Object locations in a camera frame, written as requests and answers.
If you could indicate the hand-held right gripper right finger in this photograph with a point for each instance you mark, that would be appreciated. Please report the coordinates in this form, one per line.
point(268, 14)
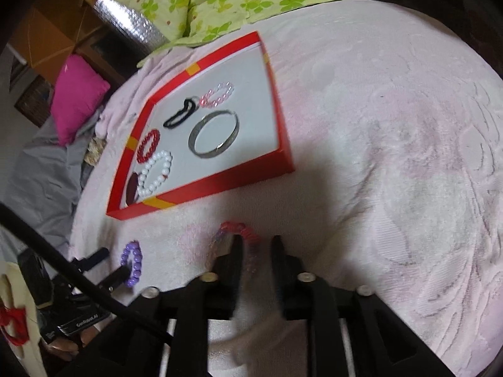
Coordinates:
point(278, 259)

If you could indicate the grey blanket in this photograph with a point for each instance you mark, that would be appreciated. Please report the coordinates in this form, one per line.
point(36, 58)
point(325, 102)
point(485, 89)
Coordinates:
point(39, 180)

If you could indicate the small floral patterned cloth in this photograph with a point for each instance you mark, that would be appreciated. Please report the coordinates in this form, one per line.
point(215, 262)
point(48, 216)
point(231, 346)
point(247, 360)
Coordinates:
point(93, 151)

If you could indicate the white garment with red print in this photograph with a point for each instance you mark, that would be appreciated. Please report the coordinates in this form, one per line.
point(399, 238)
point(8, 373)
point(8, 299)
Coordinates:
point(19, 322)

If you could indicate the shallow red cardboard box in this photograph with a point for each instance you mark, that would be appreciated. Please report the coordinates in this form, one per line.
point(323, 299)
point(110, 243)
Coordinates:
point(235, 86)

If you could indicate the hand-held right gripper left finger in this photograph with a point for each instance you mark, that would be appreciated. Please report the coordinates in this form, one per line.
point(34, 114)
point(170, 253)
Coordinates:
point(237, 259)

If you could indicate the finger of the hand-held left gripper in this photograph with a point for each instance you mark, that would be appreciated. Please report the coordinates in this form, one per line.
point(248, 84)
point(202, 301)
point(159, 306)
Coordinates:
point(116, 277)
point(92, 257)

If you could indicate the dark purple bangle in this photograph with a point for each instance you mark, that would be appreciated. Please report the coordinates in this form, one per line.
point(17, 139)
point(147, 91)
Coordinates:
point(131, 188)

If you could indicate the person's left hand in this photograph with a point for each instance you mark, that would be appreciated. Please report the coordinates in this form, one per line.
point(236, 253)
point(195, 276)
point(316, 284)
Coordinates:
point(61, 347)

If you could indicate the dark brown crate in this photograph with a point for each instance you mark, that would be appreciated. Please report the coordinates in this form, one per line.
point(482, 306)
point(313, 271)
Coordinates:
point(33, 100)

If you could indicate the magenta pillow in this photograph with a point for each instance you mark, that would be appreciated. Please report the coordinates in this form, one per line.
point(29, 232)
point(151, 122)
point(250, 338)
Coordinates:
point(76, 94)

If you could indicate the pale pink plush blanket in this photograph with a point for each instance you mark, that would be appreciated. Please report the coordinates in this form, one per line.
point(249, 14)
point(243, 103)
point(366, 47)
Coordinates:
point(373, 145)

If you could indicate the silver metal bangle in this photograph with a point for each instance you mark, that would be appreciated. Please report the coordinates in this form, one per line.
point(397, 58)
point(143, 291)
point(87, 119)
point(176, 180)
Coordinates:
point(192, 141)

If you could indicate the orange wooden cabinet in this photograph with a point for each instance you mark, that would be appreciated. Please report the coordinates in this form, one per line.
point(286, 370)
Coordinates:
point(47, 31)

